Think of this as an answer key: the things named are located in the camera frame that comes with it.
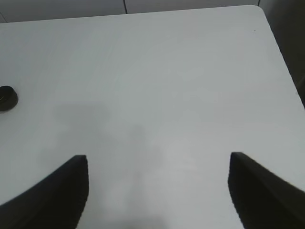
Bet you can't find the small black teacup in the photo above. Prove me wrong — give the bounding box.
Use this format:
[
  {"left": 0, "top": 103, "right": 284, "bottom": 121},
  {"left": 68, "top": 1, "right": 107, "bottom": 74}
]
[{"left": 0, "top": 85, "right": 19, "bottom": 112}]

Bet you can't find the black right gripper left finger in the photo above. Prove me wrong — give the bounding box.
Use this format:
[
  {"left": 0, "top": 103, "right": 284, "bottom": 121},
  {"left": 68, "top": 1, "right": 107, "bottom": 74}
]
[{"left": 0, "top": 155, "right": 89, "bottom": 229}]

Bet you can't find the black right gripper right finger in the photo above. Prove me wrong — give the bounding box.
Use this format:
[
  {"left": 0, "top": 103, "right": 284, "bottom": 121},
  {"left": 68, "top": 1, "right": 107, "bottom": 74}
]
[{"left": 228, "top": 152, "right": 305, "bottom": 229}]

